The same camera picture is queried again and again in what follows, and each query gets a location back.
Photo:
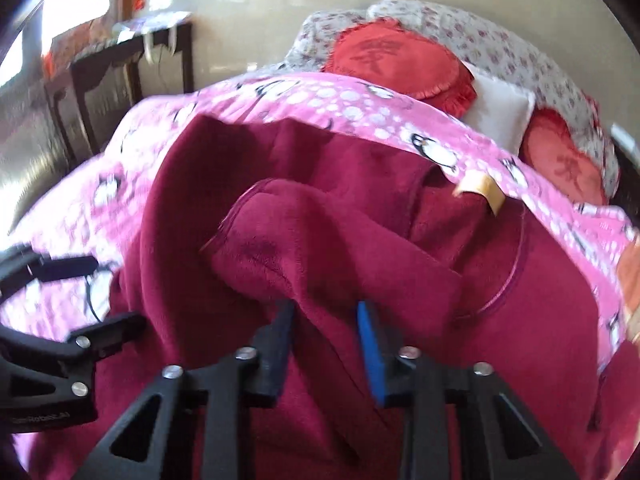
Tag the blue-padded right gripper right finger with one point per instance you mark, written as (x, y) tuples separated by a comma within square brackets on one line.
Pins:
[(460, 423)]

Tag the pink penguin blanket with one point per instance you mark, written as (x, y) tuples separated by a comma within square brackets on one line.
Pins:
[(98, 208)]

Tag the dark red fleece garment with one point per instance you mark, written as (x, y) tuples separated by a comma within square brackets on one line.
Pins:
[(241, 216)]

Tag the floral bed pillow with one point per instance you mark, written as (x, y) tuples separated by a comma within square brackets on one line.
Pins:
[(483, 43)]

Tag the large red heart cushion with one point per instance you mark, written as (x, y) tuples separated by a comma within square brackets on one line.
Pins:
[(387, 55)]

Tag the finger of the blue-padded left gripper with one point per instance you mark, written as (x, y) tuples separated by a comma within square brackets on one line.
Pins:
[(104, 339)]

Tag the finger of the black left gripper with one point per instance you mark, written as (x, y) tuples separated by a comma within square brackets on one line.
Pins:
[(48, 270)]

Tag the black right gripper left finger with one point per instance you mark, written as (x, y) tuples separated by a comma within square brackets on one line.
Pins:
[(188, 421)]

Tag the white square pillow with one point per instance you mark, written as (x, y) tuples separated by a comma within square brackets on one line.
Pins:
[(501, 110)]

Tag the small red heart cushion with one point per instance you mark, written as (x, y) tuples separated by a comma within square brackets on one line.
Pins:
[(548, 148)]

